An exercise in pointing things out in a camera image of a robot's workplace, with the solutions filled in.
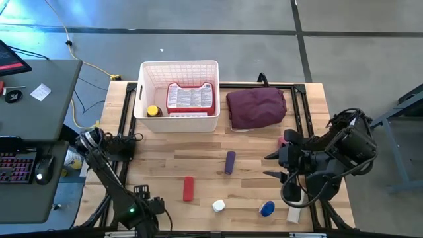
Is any amber bottle with yellow cap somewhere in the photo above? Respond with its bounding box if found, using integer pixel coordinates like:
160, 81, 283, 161
146, 104, 163, 118

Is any black computer mouse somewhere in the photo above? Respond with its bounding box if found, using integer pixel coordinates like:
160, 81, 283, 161
34, 155, 56, 186

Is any small phone screen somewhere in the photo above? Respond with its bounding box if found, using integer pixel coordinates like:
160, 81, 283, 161
0, 136, 24, 153

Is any red first aid kit box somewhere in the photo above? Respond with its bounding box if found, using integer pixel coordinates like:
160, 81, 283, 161
165, 81, 216, 117

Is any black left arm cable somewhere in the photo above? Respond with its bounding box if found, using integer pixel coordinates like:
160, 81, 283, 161
161, 206, 173, 232

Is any black aluminium table frame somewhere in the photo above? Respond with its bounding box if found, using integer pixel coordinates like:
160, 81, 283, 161
74, 81, 356, 238

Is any black computer keyboard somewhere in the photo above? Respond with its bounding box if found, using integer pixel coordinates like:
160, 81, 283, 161
0, 151, 38, 185

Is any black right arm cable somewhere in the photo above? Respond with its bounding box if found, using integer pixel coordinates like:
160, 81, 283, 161
280, 170, 332, 210

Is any yellow floor extension cable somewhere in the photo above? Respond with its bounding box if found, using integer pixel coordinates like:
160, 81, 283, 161
44, 0, 122, 130

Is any large grey desk surface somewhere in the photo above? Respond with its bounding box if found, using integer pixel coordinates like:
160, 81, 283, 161
0, 140, 70, 225

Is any grey raised desk platform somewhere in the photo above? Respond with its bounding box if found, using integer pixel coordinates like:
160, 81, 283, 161
0, 59, 83, 143

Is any white paper note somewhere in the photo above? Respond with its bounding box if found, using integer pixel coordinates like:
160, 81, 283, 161
30, 83, 52, 102

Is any black cable loop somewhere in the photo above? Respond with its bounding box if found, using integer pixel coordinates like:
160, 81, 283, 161
256, 71, 271, 88

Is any folded purple cloth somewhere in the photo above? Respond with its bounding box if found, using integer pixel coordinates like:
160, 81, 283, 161
226, 87, 288, 130

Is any black screen with red strip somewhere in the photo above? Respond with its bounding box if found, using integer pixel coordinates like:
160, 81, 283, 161
0, 39, 33, 77

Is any purple bandage roll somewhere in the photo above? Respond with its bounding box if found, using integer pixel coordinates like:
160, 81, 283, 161
224, 151, 237, 175

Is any thin dark blue cable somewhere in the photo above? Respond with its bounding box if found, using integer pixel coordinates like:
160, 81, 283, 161
71, 76, 108, 115

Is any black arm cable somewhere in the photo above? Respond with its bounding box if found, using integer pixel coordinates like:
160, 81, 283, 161
280, 170, 332, 210
161, 206, 173, 232

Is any white perforated plastic basket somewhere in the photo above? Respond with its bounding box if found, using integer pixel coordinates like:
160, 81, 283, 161
133, 60, 221, 134

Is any round black coaster with logo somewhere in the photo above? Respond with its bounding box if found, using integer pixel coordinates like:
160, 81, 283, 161
4, 89, 23, 104

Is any silver frame bracket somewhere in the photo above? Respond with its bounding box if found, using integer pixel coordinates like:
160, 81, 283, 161
104, 231, 134, 238
289, 232, 327, 238

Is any yellow and white can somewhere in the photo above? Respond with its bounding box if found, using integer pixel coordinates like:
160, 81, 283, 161
63, 149, 83, 171

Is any red bandage roll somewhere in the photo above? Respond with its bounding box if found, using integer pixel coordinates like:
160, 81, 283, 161
182, 176, 195, 202

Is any grey metal table frame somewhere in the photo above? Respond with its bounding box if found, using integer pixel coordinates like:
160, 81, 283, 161
364, 83, 423, 195

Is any blue and white round object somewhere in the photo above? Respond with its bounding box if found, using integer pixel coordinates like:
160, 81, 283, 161
258, 200, 276, 218

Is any thin black floor cable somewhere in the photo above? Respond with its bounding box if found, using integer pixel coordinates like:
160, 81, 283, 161
8, 45, 50, 61

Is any white melatonin supplement bottle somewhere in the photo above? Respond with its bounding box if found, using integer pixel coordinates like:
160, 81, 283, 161
211, 199, 227, 213

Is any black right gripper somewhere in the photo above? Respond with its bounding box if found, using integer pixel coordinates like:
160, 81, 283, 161
262, 143, 320, 184

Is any beige bandage roll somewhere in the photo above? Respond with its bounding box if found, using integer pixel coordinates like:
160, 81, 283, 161
286, 197, 304, 225

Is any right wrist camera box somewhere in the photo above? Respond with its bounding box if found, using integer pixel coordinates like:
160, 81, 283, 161
282, 180, 302, 202

